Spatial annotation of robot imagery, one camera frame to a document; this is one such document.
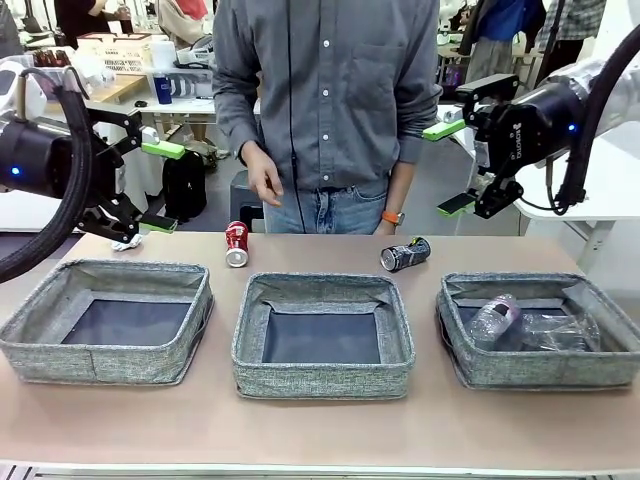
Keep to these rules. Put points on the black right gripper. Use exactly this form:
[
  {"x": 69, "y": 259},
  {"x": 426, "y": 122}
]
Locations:
[{"x": 535, "y": 130}]

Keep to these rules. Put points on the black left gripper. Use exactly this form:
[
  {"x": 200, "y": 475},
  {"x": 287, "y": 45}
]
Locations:
[{"x": 30, "y": 160}]

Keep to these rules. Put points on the white paper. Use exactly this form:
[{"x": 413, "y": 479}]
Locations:
[{"x": 125, "y": 245}]

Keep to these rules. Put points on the crushed red soda can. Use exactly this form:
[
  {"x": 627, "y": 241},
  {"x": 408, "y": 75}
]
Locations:
[{"x": 236, "y": 243}]

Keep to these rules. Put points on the crushed black drink can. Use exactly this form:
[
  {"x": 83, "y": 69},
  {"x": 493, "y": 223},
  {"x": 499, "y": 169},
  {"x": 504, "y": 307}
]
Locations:
[{"x": 406, "y": 252}]

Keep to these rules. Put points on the crushed pink-label plastic bottle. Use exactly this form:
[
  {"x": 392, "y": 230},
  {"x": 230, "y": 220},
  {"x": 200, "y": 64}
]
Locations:
[{"x": 492, "y": 320}]

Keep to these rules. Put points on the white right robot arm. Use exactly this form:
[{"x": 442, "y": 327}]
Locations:
[{"x": 620, "y": 100}]

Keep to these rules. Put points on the person's bare left forearm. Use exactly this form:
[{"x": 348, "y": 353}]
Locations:
[{"x": 400, "y": 187}]

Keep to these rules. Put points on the person's sleeved right forearm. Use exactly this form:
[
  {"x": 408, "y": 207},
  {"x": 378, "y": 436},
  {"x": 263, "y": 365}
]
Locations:
[{"x": 235, "y": 115}]

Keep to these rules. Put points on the person's right hand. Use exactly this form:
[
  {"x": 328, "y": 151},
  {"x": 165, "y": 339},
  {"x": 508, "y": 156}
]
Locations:
[{"x": 262, "y": 175}]

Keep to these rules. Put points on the person's left hand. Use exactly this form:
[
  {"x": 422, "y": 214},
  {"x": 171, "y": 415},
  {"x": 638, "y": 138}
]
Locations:
[{"x": 387, "y": 230}]

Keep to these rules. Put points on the black backpack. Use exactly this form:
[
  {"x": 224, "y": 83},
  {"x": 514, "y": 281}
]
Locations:
[{"x": 184, "y": 185}]

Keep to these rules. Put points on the white background desk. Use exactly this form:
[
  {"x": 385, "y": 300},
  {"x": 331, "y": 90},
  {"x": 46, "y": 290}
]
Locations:
[{"x": 170, "y": 107}]

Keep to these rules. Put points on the blue bottle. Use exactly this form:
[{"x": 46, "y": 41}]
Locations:
[{"x": 164, "y": 90}]

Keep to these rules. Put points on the wooden table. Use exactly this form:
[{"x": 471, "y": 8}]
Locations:
[{"x": 120, "y": 87}]

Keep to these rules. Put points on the grey stool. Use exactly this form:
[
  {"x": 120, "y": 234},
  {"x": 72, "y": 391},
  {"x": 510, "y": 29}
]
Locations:
[{"x": 242, "y": 192}]

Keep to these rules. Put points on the striped clear storage container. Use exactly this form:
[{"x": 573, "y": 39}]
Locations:
[{"x": 190, "y": 85}]

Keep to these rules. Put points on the background person in blue top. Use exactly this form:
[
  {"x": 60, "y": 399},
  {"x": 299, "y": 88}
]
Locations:
[{"x": 500, "y": 20}]

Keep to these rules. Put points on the orange wristwatch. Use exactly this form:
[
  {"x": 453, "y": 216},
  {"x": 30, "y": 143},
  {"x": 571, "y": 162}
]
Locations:
[{"x": 393, "y": 217}]

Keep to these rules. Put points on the white plastic jug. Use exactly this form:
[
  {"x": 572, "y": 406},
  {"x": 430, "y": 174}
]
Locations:
[{"x": 162, "y": 52}]

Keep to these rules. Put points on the background person in plaid shirt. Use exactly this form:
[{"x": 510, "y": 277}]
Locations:
[{"x": 575, "y": 20}]

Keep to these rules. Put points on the clear box with brown bottles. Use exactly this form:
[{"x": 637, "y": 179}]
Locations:
[{"x": 50, "y": 57}]

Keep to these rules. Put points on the person in grey shirt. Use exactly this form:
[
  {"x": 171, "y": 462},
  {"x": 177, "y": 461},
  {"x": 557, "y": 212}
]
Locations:
[{"x": 340, "y": 100}]

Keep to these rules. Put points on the background person in beige coat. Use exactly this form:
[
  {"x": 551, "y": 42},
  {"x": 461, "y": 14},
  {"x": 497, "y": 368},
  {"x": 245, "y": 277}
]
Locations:
[{"x": 180, "y": 17}]

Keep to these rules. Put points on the background person in dark clothes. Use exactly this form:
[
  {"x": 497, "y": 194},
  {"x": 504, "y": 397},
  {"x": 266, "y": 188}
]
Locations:
[{"x": 85, "y": 20}]

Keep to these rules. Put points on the grey fabric basket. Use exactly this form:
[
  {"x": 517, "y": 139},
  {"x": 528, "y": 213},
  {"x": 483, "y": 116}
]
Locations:
[
  {"x": 140, "y": 360},
  {"x": 320, "y": 380},
  {"x": 540, "y": 370}
]

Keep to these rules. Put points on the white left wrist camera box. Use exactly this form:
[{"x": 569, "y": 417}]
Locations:
[{"x": 119, "y": 179}]

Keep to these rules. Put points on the aluminium table frame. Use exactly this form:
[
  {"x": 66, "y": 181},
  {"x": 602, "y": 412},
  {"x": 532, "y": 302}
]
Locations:
[{"x": 320, "y": 475}]

